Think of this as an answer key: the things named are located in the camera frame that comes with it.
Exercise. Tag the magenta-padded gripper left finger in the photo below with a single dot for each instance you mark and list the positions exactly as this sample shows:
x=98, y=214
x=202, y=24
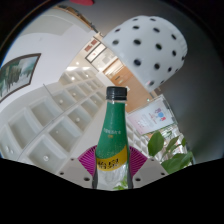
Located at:
x=73, y=171

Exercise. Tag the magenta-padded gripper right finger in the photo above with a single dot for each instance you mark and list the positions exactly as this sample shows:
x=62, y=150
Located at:
x=149, y=171

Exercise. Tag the green plastic drink bottle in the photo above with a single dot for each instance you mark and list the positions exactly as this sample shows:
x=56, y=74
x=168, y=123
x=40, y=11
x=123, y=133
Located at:
x=111, y=136

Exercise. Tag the green leafy potted plant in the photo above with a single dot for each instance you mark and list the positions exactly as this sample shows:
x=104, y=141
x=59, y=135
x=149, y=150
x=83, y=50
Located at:
x=173, y=160

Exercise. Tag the framed landscape picture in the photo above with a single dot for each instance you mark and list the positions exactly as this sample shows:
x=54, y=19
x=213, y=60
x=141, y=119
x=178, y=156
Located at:
x=16, y=75

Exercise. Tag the white polka dot mug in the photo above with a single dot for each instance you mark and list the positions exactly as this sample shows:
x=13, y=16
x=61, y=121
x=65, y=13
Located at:
x=150, y=50

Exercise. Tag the flat round red coaster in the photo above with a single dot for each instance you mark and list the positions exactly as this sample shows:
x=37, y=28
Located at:
x=82, y=1

